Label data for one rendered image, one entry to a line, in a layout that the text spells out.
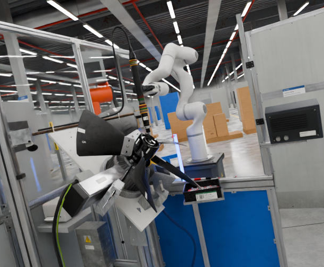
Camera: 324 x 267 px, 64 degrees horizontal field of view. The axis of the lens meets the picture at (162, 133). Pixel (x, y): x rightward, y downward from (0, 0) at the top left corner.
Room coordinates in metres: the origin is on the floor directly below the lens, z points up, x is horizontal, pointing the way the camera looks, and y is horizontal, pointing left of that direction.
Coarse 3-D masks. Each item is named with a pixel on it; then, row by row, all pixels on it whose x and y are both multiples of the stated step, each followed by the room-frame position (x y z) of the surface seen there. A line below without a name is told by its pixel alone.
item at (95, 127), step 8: (88, 112) 1.19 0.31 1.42; (80, 120) 1.14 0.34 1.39; (88, 120) 1.17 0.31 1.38; (96, 120) 1.19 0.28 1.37; (104, 120) 1.22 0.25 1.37; (80, 128) 1.13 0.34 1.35; (88, 128) 1.15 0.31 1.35; (96, 128) 1.17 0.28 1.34; (104, 128) 1.20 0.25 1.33; (112, 128) 1.22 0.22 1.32; (80, 136) 1.11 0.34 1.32; (88, 136) 1.14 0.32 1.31; (96, 136) 1.16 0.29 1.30; (104, 136) 1.18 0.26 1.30; (112, 136) 1.21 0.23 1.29; (120, 136) 1.23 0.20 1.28; (80, 144) 1.10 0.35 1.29; (88, 144) 1.13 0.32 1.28; (96, 144) 1.15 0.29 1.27; (104, 144) 1.18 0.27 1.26; (112, 144) 1.20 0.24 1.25; (120, 144) 1.23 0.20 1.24; (80, 152) 1.09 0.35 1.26; (88, 152) 1.12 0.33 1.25; (96, 152) 1.15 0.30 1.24; (104, 152) 1.17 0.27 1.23; (112, 152) 1.20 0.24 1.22; (120, 152) 1.23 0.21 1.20
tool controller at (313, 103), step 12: (276, 108) 1.42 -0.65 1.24; (288, 108) 1.37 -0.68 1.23; (300, 108) 1.33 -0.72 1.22; (312, 108) 1.31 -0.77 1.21; (276, 120) 1.39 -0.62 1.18; (288, 120) 1.37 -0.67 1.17; (300, 120) 1.35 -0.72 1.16; (312, 120) 1.32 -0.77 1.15; (276, 132) 1.41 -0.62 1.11; (288, 132) 1.39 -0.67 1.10; (300, 132) 1.37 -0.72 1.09; (312, 132) 1.34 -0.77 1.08
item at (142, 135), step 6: (138, 138) 1.27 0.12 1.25; (144, 138) 1.28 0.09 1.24; (150, 138) 1.32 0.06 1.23; (138, 144) 1.26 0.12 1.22; (144, 144) 1.24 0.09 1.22; (150, 144) 1.27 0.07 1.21; (156, 144) 1.31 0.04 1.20; (132, 150) 1.31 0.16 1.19; (138, 150) 1.26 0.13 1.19; (144, 150) 1.25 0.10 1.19; (150, 150) 1.25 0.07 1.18; (156, 150) 1.27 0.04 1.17; (126, 156) 1.29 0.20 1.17; (132, 156) 1.29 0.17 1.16; (138, 156) 1.28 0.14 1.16; (150, 156) 1.28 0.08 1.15; (132, 162) 1.26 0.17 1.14; (138, 162) 1.28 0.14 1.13
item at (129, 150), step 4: (124, 136) 1.25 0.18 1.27; (124, 140) 1.25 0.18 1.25; (128, 140) 1.26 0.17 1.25; (132, 140) 1.28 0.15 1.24; (124, 144) 1.25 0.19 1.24; (128, 144) 1.26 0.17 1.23; (132, 144) 1.28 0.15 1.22; (124, 148) 1.25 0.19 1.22; (128, 148) 1.26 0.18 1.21; (132, 148) 1.27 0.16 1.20; (124, 152) 1.25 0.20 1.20; (128, 152) 1.26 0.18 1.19
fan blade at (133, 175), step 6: (144, 162) 1.16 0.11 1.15; (138, 168) 1.05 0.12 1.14; (144, 168) 1.12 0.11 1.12; (132, 174) 0.99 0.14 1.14; (138, 174) 1.03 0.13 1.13; (144, 174) 1.09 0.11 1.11; (132, 180) 0.97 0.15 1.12; (138, 180) 1.00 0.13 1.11; (144, 180) 1.06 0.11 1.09; (138, 186) 0.98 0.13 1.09; (144, 186) 1.03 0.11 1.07; (144, 192) 1.00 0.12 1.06; (150, 192) 1.12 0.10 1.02; (150, 204) 1.01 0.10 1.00; (156, 210) 1.06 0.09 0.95
